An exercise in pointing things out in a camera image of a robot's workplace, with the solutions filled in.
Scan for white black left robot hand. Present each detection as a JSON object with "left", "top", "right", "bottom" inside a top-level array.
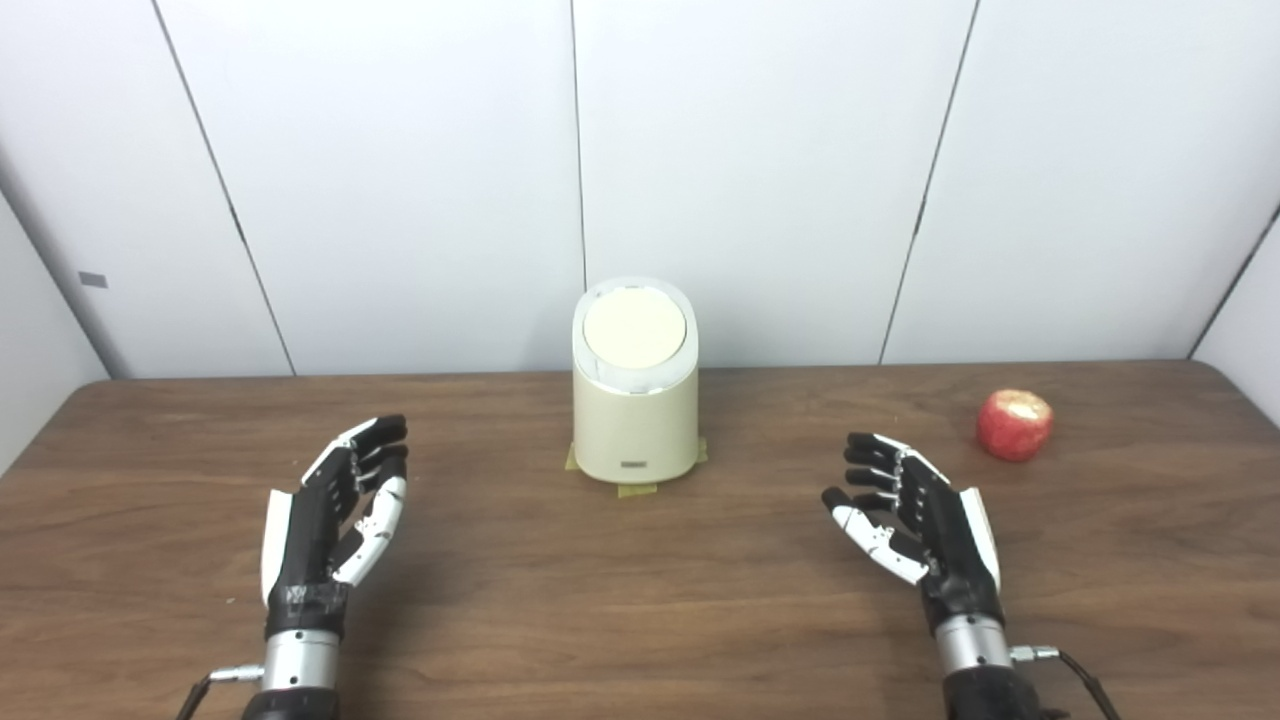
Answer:
[{"left": 261, "top": 415, "right": 410, "bottom": 641}]

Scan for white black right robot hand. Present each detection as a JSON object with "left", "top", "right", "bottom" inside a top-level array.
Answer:
[{"left": 822, "top": 432, "right": 1004, "bottom": 636}]

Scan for red apple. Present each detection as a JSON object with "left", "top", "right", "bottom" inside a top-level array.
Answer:
[{"left": 976, "top": 389, "right": 1055, "bottom": 463}]

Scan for cream-colored cylindrical bin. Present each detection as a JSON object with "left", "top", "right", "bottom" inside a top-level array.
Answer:
[{"left": 572, "top": 277, "right": 700, "bottom": 484}]

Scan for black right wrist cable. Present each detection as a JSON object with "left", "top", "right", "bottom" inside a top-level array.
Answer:
[{"left": 1010, "top": 646, "right": 1122, "bottom": 720}]

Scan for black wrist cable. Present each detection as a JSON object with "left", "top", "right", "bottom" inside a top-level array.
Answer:
[
  {"left": 175, "top": 664, "right": 267, "bottom": 720},
  {"left": 1010, "top": 646, "right": 1122, "bottom": 720}
]

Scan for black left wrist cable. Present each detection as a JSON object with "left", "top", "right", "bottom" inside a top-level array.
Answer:
[{"left": 175, "top": 664, "right": 267, "bottom": 720}]

